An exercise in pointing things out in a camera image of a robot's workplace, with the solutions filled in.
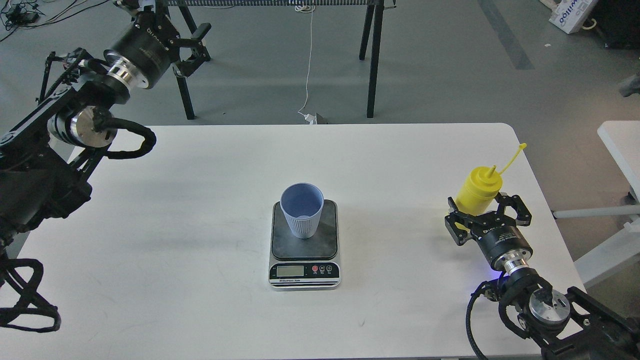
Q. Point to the yellow squeeze bottle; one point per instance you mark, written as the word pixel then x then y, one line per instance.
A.
pixel 481 186

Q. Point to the white cardboard box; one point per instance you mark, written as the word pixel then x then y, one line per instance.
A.
pixel 570 15

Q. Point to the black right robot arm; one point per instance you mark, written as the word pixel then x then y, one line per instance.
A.
pixel 565 326

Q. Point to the digital kitchen scale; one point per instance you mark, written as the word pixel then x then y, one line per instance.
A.
pixel 313 263

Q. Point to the black trestle table frame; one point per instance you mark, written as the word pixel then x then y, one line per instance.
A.
pixel 272 65

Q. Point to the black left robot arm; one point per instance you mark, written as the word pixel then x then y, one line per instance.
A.
pixel 47 159

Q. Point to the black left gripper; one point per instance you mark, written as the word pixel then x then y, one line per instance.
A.
pixel 144 53

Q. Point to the blue ribbed plastic cup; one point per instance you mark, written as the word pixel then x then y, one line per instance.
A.
pixel 302 205

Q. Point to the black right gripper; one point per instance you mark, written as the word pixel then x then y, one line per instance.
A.
pixel 501 242

